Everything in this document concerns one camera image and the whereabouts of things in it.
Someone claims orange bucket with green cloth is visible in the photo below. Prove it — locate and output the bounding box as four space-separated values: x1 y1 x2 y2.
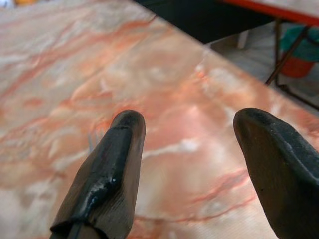
279 24 319 78

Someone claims red-edged folding table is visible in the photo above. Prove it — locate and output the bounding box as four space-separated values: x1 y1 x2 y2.
219 0 319 23

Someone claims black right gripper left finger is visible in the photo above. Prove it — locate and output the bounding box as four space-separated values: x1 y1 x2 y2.
49 110 146 239

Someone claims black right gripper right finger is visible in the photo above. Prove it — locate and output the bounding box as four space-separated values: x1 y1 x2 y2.
233 107 319 239

